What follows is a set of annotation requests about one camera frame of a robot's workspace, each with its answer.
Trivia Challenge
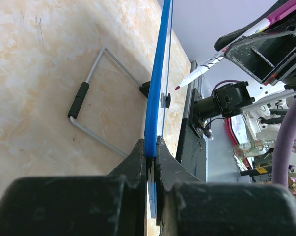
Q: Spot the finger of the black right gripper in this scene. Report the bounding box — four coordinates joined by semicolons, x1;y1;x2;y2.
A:
214;0;296;51
226;15;296;85

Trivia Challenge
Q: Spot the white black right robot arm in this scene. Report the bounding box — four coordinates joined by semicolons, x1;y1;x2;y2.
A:
189;0;296;137

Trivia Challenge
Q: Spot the blue framed whiteboard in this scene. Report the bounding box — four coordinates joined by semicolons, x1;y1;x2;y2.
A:
67;0;175;219

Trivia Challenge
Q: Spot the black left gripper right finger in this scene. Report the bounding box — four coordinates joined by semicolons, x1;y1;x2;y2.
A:
155;138;296;236

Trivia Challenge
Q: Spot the clear bottle in background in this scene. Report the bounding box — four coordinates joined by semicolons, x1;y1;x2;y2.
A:
233;140;276;159

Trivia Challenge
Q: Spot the magenta capped whiteboard marker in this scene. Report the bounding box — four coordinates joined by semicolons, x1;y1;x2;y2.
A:
175;0;296;90

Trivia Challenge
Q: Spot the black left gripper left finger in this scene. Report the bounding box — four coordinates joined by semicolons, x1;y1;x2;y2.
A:
0;139;147;236

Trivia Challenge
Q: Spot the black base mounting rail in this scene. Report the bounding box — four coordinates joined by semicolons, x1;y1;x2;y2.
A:
176;88;208;182

